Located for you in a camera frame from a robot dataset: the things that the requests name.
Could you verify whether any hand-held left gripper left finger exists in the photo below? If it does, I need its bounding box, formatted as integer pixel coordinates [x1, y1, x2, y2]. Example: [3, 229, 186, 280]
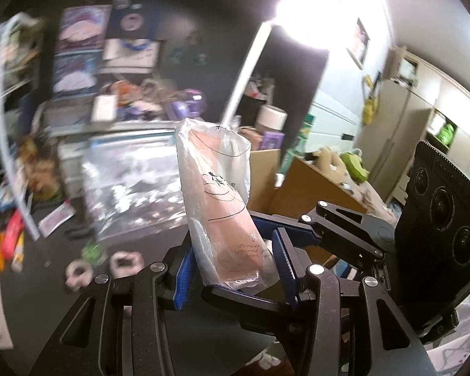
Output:
[31, 238, 197, 376]

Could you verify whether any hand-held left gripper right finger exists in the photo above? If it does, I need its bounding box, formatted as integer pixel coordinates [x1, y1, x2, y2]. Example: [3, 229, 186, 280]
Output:
[271, 227, 439, 376]

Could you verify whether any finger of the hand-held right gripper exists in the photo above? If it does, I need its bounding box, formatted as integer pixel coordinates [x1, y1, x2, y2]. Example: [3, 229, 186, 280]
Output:
[201, 284, 311, 338]
[251, 201, 395, 261]

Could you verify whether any plastic-wrapped pink tube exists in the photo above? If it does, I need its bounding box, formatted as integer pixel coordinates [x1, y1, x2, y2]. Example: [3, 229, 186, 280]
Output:
[175, 118, 275, 295]

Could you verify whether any green tape roll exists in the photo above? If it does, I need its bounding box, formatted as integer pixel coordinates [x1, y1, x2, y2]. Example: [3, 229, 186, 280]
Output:
[81, 242, 105, 264]

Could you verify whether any cardboard box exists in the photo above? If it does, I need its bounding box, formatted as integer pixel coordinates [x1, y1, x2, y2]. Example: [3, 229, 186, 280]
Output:
[246, 148, 369, 268]

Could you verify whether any pale pink tape roll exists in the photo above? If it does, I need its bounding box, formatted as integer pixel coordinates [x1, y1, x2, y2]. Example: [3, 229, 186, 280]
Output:
[64, 260, 93, 291]
[110, 252, 144, 279]

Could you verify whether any green plush toy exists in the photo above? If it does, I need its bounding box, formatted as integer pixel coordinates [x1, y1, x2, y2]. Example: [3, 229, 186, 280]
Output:
[340, 150, 371, 183]

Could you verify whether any clear zip bag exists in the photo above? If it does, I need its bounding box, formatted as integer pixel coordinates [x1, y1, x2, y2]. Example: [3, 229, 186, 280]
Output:
[79, 132, 189, 240]

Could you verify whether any purple carton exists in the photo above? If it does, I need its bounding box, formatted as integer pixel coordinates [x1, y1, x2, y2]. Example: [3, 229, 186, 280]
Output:
[260, 131, 285, 152]

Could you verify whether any white round canister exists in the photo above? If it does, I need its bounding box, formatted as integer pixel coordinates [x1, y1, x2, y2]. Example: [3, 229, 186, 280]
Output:
[256, 104, 289, 134]

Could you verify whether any yellow hanging item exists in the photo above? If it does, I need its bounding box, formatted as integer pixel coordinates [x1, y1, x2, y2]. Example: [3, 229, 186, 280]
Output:
[362, 72, 381, 127]

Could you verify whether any grey printed bed sheet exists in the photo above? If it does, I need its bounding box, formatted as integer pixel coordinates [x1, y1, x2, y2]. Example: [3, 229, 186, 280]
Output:
[426, 301, 470, 376]

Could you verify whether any small printed sachet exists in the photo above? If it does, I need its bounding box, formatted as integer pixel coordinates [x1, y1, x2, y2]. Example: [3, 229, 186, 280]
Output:
[38, 201, 75, 238]

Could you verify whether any white yellow bottle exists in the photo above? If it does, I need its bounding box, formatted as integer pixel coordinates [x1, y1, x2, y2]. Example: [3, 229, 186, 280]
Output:
[12, 232, 26, 272]

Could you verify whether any pink bottle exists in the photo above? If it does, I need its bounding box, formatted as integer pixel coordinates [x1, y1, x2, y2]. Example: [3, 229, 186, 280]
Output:
[0, 211, 25, 260]

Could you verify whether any bright desk lamp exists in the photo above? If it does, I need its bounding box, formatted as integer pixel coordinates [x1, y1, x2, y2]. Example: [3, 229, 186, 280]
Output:
[273, 0, 354, 52]

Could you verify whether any white metal rack tube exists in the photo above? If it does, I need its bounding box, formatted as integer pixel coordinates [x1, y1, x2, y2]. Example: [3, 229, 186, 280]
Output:
[0, 11, 40, 240]

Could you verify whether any blue plush toy box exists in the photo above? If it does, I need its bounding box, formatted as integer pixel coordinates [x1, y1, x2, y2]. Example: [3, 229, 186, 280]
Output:
[52, 52, 99, 93]

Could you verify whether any purple plush toy box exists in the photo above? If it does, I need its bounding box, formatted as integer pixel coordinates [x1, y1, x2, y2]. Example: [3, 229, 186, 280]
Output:
[58, 5, 107, 52]

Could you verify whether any white shelf post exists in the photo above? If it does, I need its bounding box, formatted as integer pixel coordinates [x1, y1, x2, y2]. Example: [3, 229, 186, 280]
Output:
[221, 19, 275, 127]

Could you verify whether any framed wall picture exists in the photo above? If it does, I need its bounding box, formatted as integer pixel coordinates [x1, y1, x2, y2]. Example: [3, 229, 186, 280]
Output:
[346, 17, 371, 70]

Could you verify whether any blue lanyard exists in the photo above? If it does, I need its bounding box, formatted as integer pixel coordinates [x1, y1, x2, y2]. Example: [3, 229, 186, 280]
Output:
[118, 36, 150, 52]

